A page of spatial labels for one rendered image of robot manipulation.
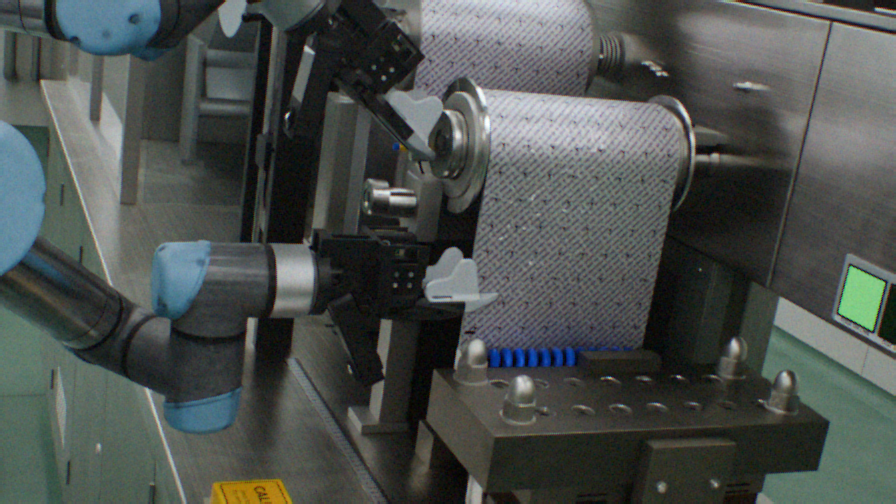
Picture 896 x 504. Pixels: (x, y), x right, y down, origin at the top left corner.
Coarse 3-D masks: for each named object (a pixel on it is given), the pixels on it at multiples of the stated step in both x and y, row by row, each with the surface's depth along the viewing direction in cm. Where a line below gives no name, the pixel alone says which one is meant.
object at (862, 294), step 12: (852, 276) 116; (864, 276) 114; (852, 288) 116; (864, 288) 114; (876, 288) 113; (852, 300) 116; (864, 300) 114; (876, 300) 113; (840, 312) 117; (852, 312) 116; (864, 312) 114; (876, 312) 113; (864, 324) 114
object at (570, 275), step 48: (480, 240) 124; (528, 240) 126; (576, 240) 128; (624, 240) 131; (480, 288) 125; (528, 288) 128; (576, 288) 130; (624, 288) 133; (480, 336) 127; (528, 336) 130; (576, 336) 132; (624, 336) 135
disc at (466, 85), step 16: (464, 80) 125; (448, 96) 129; (480, 96) 121; (480, 112) 121; (480, 128) 121; (480, 144) 120; (480, 160) 120; (480, 176) 120; (448, 208) 128; (464, 208) 124
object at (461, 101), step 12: (456, 96) 126; (468, 96) 123; (444, 108) 129; (456, 108) 126; (468, 108) 123; (468, 120) 123; (468, 156) 122; (468, 168) 122; (444, 180) 128; (456, 180) 125; (468, 180) 122; (444, 192) 128; (456, 192) 125; (480, 192) 125
